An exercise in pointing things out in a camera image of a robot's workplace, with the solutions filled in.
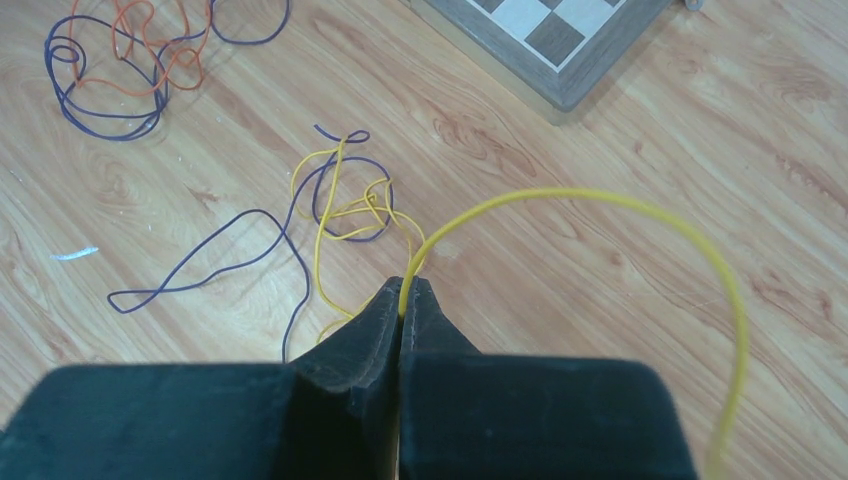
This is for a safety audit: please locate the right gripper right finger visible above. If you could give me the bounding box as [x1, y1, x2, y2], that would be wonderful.
[399, 278, 697, 479]

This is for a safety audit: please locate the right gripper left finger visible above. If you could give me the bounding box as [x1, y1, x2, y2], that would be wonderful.
[1, 277, 401, 479]

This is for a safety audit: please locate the wire bundle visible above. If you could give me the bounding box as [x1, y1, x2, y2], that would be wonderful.
[43, 0, 293, 143]

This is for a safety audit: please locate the wooden chessboard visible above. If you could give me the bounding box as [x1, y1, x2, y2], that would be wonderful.
[406, 0, 670, 125]

